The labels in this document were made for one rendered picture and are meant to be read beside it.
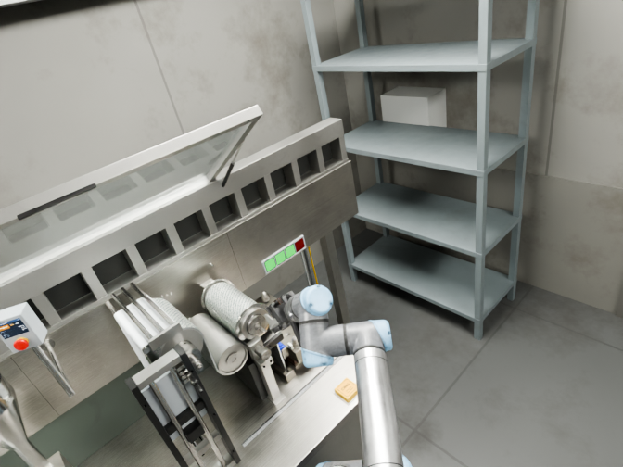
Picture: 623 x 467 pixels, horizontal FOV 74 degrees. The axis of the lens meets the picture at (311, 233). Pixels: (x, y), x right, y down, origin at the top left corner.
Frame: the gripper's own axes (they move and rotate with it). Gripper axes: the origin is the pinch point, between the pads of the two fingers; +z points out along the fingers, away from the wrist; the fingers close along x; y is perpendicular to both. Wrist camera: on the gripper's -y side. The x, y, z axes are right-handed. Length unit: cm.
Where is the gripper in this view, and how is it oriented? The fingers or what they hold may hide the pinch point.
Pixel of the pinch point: (278, 324)
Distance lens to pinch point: 133.6
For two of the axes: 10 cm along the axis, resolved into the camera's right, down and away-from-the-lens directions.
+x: -7.2, 4.8, -5.0
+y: -5.8, -8.2, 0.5
